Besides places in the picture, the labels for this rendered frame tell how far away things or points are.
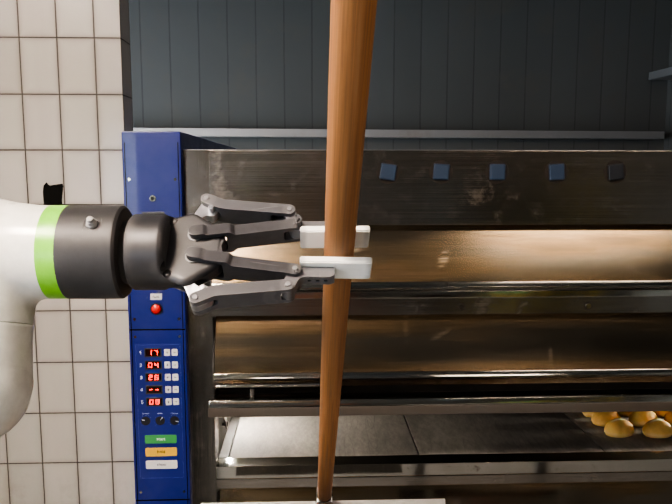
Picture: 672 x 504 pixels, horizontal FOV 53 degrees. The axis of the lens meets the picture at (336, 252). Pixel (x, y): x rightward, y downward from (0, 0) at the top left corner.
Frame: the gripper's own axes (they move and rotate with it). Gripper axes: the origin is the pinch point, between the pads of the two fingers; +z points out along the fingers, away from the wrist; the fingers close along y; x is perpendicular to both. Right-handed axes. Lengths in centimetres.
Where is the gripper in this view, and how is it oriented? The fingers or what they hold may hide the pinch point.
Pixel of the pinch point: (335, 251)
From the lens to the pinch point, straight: 66.7
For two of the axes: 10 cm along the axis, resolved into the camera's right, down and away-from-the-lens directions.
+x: 0.3, -5.7, -8.2
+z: 10.0, 0.0, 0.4
